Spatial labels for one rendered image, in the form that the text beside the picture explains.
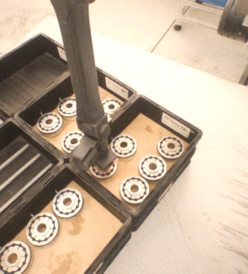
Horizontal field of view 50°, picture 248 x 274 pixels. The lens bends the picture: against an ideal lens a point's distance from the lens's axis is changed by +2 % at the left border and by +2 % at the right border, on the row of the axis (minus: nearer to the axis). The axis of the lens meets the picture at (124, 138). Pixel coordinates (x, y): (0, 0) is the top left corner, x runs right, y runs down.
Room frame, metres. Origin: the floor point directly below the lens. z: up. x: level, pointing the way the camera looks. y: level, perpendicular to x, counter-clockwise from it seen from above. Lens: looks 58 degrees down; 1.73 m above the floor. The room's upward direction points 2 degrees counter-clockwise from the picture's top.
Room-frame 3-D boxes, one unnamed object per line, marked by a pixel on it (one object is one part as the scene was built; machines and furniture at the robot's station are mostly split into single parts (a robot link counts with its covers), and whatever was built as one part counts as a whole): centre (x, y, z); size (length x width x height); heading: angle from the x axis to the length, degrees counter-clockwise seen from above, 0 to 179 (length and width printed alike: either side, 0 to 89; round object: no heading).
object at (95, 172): (0.43, 0.08, 0.86); 0.10 x 0.10 x 0.01
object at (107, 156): (0.43, 0.08, 0.98); 0.10 x 0.07 x 0.07; 43
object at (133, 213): (0.47, -0.05, 0.92); 0.40 x 0.30 x 0.02; 138
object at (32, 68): (0.87, 0.40, 0.87); 0.40 x 0.30 x 0.11; 138
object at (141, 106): (0.47, -0.05, 0.87); 0.40 x 0.30 x 0.11; 138
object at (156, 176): (0.42, -0.10, 0.86); 0.10 x 0.10 x 0.01
